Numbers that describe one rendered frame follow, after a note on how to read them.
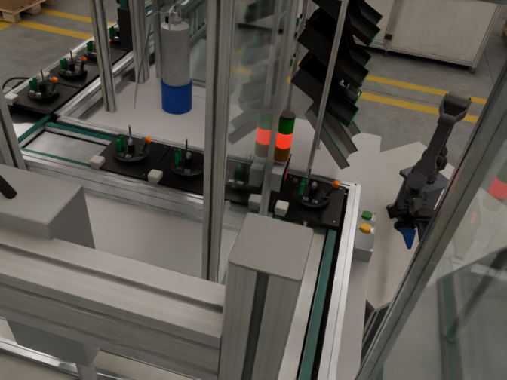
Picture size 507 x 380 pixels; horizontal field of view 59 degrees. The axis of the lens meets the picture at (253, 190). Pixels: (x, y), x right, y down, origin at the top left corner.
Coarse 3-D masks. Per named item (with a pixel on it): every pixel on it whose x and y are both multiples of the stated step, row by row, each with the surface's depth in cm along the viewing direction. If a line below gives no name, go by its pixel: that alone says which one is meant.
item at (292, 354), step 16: (320, 240) 163; (320, 256) 157; (320, 272) 148; (304, 288) 145; (320, 288) 142; (304, 304) 141; (320, 304) 137; (304, 320) 136; (320, 320) 133; (288, 336) 131; (304, 336) 132; (288, 352) 128; (304, 352) 125; (288, 368) 124; (304, 368) 121
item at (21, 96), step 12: (36, 84) 211; (48, 84) 216; (60, 84) 221; (12, 96) 205; (24, 96) 210; (36, 96) 206; (48, 96) 208; (60, 96) 212; (72, 96) 214; (24, 108) 204; (36, 108) 203; (48, 108) 204
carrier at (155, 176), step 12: (168, 156) 184; (180, 156) 178; (192, 156) 182; (156, 168) 177; (168, 168) 178; (180, 168) 173; (192, 168) 176; (156, 180) 171; (168, 180) 172; (180, 180) 173; (192, 180) 174; (192, 192) 170
